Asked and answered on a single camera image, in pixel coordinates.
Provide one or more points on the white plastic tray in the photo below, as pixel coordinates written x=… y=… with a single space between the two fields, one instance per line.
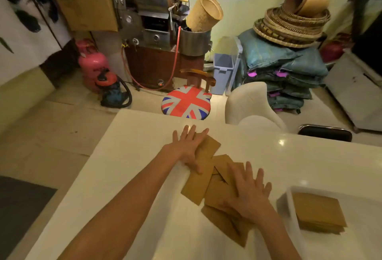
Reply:
x=358 y=209

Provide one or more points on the white ink painting panel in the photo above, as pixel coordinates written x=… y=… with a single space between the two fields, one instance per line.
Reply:
x=26 y=15

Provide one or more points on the grey plastic bin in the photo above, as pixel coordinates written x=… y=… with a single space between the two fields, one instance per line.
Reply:
x=222 y=71

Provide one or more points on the person's left thumb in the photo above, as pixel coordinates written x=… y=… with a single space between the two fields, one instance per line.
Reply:
x=195 y=167

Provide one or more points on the dark floor mat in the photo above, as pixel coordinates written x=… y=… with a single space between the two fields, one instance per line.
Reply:
x=18 y=209

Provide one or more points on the person's right little finger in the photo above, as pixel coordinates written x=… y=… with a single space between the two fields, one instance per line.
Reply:
x=268 y=190

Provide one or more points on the person's right thumb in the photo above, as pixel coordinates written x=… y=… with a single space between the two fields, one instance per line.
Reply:
x=229 y=202

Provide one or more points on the large cardboard box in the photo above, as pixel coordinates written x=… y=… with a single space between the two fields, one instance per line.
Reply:
x=86 y=0

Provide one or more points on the person's right middle finger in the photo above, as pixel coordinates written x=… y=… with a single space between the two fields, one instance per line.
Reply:
x=248 y=174

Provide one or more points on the person's left forearm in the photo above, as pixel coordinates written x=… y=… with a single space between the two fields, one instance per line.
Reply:
x=125 y=209

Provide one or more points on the person's right hand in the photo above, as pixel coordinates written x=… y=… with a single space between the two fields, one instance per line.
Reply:
x=252 y=200

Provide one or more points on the pile of teal sacks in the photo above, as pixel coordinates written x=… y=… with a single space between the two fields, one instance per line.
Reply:
x=283 y=68

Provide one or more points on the long brown paper bag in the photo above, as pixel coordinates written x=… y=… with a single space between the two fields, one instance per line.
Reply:
x=198 y=183

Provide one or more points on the person's left middle finger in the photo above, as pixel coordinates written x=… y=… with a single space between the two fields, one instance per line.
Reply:
x=192 y=133

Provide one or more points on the steel pot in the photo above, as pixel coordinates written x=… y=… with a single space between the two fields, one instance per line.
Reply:
x=194 y=43

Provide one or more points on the steel coffee roaster machine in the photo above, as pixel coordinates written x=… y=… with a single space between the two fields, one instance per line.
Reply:
x=152 y=3

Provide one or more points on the orange and blue vacuum cleaner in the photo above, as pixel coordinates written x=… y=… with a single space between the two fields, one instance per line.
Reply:
x=115 y=91

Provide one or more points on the stack of flat woven trays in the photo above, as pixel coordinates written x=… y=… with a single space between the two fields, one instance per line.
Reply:
x=289 y=30

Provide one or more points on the stack of brown paper bags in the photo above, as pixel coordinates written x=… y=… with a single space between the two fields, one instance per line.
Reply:
x=317 y=212

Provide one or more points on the person's left little finger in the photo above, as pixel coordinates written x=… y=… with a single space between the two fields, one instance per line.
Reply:
x=175 y=136

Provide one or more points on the wooden chair backrest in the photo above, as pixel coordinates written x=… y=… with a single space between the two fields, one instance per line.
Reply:
x=198 y=76

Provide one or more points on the person's left hand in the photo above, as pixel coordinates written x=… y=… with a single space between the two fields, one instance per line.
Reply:
x=185 y=148

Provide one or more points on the white chair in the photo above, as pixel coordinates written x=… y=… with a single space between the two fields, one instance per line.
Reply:
x=250 y=104

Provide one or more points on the person's right forearm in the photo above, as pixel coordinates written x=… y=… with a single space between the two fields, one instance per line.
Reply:
x=277 y=236

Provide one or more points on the flag print stool cushion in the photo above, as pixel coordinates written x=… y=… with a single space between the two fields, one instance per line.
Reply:
x=186 y=103

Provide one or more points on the dark wooden cabinet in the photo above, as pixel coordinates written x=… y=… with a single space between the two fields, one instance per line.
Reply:
x=152 y=67

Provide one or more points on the pink gas cylinder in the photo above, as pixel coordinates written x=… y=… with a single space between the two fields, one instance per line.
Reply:
x=89 y=62

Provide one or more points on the tall woven basket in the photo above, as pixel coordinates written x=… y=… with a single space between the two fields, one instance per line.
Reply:
x=204 y=12

